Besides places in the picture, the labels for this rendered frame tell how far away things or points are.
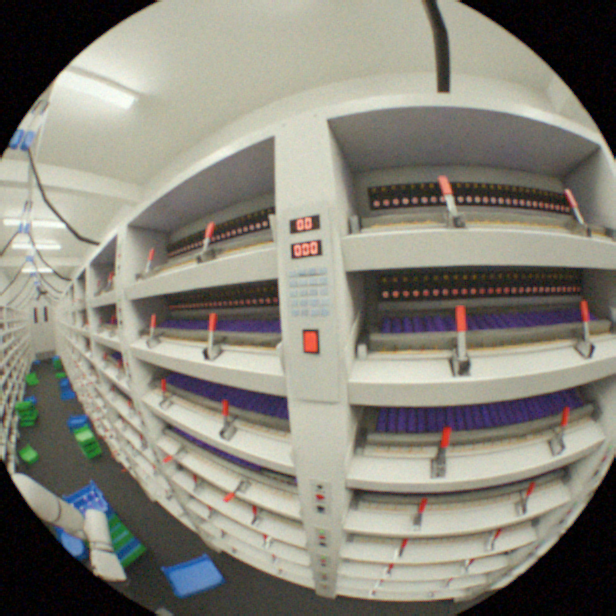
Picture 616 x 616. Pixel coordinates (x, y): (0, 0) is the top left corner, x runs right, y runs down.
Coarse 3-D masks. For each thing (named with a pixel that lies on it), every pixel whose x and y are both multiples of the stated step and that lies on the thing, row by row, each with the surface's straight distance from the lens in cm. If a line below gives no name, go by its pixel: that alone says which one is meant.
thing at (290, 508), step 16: (160, 432) 95; (160, 448) 96; (176, 448) 87; (192, 464) 79; (208, 464) 76; (208, 480) 76; (224, 480) 70; (288, 480) 64; (240, 496) 68; (256, 496) 64; (272, 496) 63; (288, 496) 62; (288, 512) 60
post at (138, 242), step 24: (120, 240) 90; (144, 240) 88; (168, 240) 93; (144, 264) 86; (120, 288) 85; (144, 312) 84; (168, 312) 89; (120, 336) 90; (144, 360) 85; (144, 408) 89; (144, 432) 102
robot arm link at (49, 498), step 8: (16, 480) 72; (24, 480) 73; (32, 480) 76; (24, 488) 71; (32, 488) 73; (40, 488) 76; (24, 496) 71; (32, 496) 72; (40, 496) 74; (48, 496) 77; (32, 504) 72; (40, 504) 74; (48, 504) 76; (56, 504) 79; (40, 512) 76; (48, 512) 77; (56, 512) 79; (48, 520) 81
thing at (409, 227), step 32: (384, 192) 49; (416, 192) 49; (448, 192) 34; (480, 192) 53; (512, 192) 57; (544, 192) 64; (352, 224) 34; (384, 224) 36; (416, 224) 35; (448, 224) 32; (480, 224) 37; (512, 224) 42; (544, 224) 47; (576, 224) 47; (608, 224) 65; (352, 256) 29; (384, 256) 29; (416, 256) 29; (448, 256) 30; (480, 256) 31; (512, 256) 34; (544, 256) 37; (576, 256) 43; (608, 256) 51
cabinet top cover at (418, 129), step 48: (384, 96) 43; (432, 96) 44; (240, 144) 47; (384, 144) 48; (432, 144) 50; (480, 144) 53; (528, 144) 58; (576, 144) 63; (192, 192) 62; (240, 192) 62
